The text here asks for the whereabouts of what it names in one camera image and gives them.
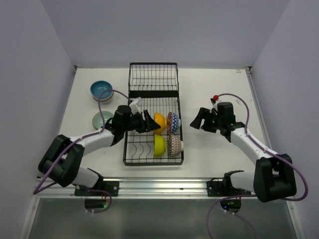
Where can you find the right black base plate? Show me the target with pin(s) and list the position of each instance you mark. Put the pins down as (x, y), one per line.
(215, 187)

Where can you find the brown scale patterned bowl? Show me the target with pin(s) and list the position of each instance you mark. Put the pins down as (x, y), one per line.
(174, 145)

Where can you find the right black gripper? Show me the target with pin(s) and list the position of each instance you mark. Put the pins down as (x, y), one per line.
(197, 121)

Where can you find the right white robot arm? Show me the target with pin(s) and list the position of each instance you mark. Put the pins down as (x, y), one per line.
(273, 177)

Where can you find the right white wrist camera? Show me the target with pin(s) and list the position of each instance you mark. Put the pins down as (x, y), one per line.
(215, 101)

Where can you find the blue ceramic bowl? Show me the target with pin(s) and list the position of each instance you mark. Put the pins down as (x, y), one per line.
(99, 87)

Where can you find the lime yellow bowl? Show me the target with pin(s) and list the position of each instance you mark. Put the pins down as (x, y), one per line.
(159, 145)

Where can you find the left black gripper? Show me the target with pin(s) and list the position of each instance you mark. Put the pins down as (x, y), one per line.
(148, 124)

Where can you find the aluminium mounting rail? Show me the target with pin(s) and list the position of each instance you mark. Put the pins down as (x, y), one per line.
(142, 188)

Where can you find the black wire dish rack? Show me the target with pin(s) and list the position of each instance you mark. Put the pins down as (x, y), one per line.
(158, 85)

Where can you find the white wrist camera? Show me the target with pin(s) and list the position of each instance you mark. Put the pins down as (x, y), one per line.
(135, 105)
(215, 101)

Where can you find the orange ceramic bowl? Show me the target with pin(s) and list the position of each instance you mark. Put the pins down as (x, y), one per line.
(161, 120)

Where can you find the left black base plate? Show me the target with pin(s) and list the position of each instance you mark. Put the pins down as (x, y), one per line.
(112, 187)

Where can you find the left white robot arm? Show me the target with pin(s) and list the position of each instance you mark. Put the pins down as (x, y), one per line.
(61, 162)

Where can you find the blue zigzag patterned bowl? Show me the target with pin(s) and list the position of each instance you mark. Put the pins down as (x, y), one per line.
(173, 123)

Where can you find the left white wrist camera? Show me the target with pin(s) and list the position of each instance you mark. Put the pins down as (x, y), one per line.
(135, 105)

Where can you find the pale grey-green bowl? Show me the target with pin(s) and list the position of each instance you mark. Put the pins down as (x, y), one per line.
(97, 120)

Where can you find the white ceramic bowl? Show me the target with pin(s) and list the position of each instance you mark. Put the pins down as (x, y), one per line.
(103, 98)

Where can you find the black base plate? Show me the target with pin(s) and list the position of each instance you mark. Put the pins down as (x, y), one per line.
(112, 187)
(215, 187)

